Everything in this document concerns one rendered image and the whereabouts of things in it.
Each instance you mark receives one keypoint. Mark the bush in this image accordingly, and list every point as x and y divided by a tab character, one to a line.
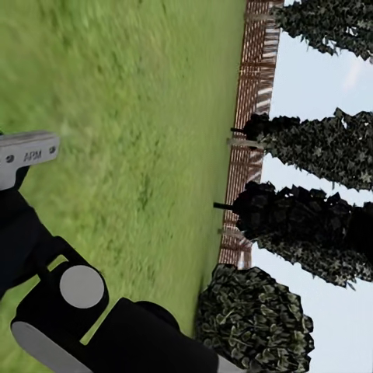
254	321

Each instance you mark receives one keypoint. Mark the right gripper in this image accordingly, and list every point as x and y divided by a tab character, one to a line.
11	199

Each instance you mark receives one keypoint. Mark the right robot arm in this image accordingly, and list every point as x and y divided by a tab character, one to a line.
136	337

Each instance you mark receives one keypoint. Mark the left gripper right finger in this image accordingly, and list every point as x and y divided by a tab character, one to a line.
361	231

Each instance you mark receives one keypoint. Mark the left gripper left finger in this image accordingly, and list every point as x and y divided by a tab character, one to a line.
19	231

